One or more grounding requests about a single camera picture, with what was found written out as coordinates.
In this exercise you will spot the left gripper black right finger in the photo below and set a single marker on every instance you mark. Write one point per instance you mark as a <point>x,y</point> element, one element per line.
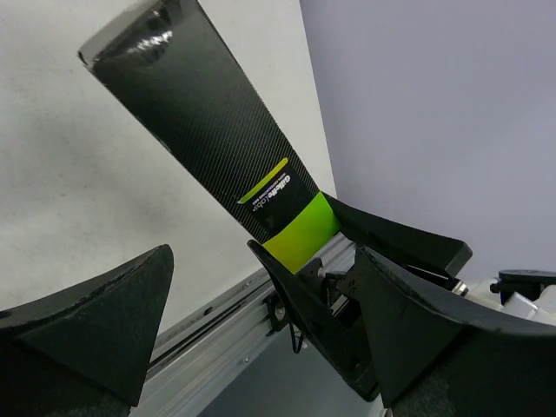
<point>436,353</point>

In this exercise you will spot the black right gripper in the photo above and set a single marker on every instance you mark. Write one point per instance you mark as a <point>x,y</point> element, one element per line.
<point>322,303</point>

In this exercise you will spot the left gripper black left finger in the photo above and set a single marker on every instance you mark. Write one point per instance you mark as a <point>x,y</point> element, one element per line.
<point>85,350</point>

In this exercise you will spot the black green Gillette Labs carton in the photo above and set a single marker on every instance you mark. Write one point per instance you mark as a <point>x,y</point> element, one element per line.
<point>167,64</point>

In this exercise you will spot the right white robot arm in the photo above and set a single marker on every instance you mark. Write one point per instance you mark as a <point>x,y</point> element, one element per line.
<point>521,291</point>

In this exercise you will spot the aluminium rail base frame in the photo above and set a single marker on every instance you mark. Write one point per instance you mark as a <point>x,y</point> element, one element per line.
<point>198,357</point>

